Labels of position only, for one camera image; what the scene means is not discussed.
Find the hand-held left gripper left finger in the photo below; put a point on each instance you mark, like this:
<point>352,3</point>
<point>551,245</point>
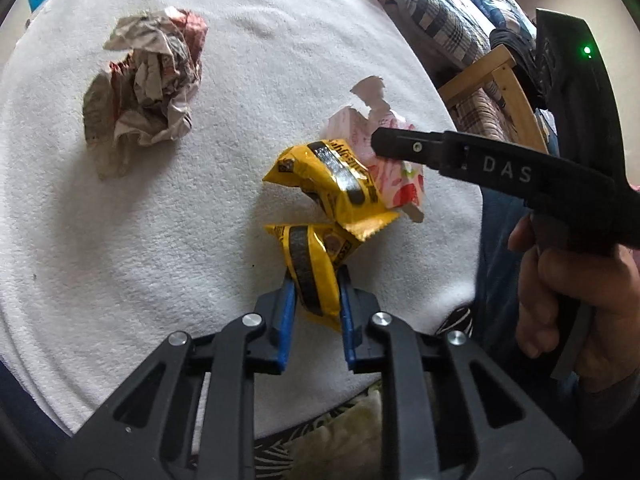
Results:
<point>285,320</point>

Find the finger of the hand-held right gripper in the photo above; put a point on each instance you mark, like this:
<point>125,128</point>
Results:
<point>415,147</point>

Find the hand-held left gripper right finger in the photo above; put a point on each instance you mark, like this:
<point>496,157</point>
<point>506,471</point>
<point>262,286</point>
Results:
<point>347,320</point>

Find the pink strawberry print carton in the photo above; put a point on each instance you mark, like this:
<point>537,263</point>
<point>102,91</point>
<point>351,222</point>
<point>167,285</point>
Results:
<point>405,192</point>

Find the yellow black snack wrapper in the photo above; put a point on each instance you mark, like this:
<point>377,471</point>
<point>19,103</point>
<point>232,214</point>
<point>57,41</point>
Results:
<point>345,195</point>
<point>305,260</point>

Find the person's right hand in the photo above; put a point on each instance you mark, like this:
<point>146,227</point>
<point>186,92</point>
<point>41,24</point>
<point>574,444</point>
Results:
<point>615,310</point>

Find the person's dark pants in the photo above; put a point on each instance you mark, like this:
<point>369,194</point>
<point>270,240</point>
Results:
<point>495,260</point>

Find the wooden chair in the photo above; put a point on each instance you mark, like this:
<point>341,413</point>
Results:
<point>505,67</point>

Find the leaf patterned seat cushion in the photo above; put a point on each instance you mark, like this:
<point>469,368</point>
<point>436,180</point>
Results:
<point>320,440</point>

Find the dark clothing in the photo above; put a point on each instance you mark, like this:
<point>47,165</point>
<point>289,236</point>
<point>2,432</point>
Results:
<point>520,60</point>

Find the white table cloth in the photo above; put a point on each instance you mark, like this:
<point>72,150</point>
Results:
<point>150,235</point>

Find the blue patterned quilt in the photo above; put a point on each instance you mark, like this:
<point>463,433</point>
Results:
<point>500,5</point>

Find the crumpled red white paper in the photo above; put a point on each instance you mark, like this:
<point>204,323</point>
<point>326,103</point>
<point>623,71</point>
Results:
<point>150,85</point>

